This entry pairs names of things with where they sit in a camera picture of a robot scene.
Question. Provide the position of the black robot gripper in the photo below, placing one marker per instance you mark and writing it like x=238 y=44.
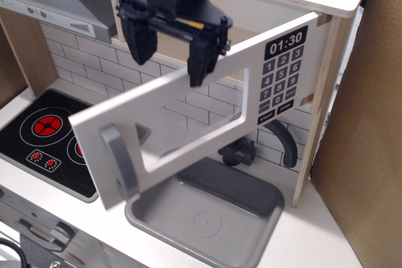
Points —
x=142 y=20

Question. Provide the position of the white toy microwave door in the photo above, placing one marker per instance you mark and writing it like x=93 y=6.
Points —
x=208 y=107

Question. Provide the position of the white wooden microwave cabinet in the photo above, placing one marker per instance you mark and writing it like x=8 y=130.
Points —
x=142 y=149

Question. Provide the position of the yellow toy corn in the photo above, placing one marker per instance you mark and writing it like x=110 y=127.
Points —
x=196 y=24

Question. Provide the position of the dark grey toy faucet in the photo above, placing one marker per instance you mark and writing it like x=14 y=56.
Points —
x=273 y=142

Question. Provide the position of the black toy stovetop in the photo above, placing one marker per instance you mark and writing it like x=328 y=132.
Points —
x=40 y=141

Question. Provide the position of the grey toy sink basin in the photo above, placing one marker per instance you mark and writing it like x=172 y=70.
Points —
x=213 y=212

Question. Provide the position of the brown cardboard panel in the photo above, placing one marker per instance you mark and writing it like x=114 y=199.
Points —
x=357 y=169

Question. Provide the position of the grey oven front handle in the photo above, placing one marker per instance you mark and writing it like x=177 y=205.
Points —
x=56 y=239

